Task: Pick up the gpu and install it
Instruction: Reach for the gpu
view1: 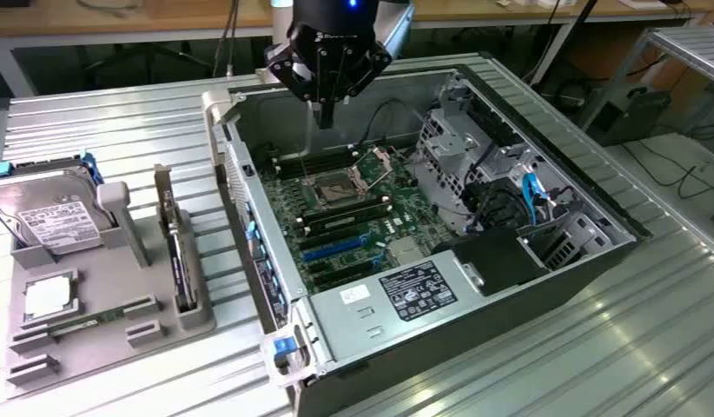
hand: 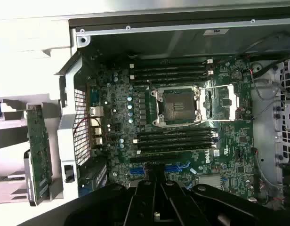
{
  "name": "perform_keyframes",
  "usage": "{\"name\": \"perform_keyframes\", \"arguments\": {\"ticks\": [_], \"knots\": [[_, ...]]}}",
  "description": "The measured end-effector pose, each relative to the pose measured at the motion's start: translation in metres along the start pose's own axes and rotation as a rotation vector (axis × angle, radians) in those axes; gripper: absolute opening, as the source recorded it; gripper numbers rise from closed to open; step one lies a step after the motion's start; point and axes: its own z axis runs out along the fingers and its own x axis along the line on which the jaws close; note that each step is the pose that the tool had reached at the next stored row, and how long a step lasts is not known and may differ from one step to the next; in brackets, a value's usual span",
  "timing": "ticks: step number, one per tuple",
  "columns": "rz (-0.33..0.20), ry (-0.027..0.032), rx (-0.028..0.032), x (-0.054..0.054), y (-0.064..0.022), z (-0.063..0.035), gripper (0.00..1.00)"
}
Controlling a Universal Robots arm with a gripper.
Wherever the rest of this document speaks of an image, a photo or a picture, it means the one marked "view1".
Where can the silver hard disk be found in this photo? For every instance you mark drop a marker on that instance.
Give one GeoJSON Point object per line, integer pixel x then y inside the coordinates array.
{"type": "Point", "coordinates": [49, 213]}

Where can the metal slat shelf frame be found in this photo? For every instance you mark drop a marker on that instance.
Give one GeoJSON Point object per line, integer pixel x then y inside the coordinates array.
{"type": "Point", "coordinates": [681, 56]}

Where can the black expansion slot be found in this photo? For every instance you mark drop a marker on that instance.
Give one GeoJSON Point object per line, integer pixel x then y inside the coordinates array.
{"type": "Point", "coordinates": [339, 271]}

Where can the graphics card with metal bracket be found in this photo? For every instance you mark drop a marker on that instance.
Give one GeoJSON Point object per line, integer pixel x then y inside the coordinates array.
{"type": "Point", "coordinates": [174, 234]}

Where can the grey parts rack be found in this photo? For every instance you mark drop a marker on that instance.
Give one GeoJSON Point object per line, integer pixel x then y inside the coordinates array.
{"type": "Point", "coordinates": [102, 304]}

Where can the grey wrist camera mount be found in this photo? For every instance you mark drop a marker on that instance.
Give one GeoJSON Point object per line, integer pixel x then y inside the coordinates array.
{"type": "Point", "coordinates": [399, 26]}

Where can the blue expansion slot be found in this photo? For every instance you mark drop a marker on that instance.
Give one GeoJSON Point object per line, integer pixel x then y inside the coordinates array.
{"type": "Point", "coordinates": [331, 252]}

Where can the silver chipset heatsink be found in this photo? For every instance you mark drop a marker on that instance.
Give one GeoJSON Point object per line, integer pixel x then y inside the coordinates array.
{"type": "Point", "coordinates": [406, 253]}

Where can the blue disk carrier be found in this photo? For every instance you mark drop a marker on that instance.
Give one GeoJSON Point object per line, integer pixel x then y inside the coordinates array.
{"type": "Point", "coordinates": [91, 167]}

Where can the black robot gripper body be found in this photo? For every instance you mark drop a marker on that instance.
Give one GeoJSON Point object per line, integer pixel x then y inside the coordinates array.
{"type": "Point", "coordinates": [334, 21]}

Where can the blue case latch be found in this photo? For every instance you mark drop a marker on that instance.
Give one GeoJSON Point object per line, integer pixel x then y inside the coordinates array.
{"type": "Point", "coordinates": [283, 348]}

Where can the metal disk bay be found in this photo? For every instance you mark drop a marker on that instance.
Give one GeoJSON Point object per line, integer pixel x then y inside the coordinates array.
{"type": "Point", "coordinates": [455, 147]}

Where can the CPU socket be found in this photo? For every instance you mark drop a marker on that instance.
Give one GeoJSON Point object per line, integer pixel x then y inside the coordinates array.
{"type": "Point", "coordinates": [336, 191]}

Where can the installed black RAM stick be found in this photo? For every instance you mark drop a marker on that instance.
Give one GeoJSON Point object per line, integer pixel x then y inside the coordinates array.
{"type": "Point", "coordinates": [342, 208]}
{"type": "Point", "coordinates": [346, 222]}

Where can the green RAM stick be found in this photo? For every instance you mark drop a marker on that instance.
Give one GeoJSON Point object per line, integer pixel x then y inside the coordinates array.
{"type": "Point", "coordinates": [91, 320]}

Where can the grey power supply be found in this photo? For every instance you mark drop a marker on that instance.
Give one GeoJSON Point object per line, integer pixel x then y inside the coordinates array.
{"type": "Point", "coordinates": [391, 313]}

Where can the green motherboard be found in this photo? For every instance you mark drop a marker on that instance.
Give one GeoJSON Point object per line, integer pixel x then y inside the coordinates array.
{"type": "Point", "coordinates": [403, 217]}

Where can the wooden desk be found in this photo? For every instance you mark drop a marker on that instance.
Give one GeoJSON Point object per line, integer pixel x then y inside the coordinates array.
{"type": "Point", "coordinates": [131, 19]}

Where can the silver CPU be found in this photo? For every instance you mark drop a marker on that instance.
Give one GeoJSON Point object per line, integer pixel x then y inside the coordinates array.
{"type": "Point", "coordinates": [47, 297]}

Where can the black box on floor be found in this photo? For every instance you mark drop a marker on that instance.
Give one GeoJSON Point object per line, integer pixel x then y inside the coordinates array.
{"type": "Point", "coordinates": [631, 115]}

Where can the open black PC case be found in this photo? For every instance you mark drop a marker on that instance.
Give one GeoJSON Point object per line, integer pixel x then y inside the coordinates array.
{"type": "Point", "coordinates": [507, 330]}

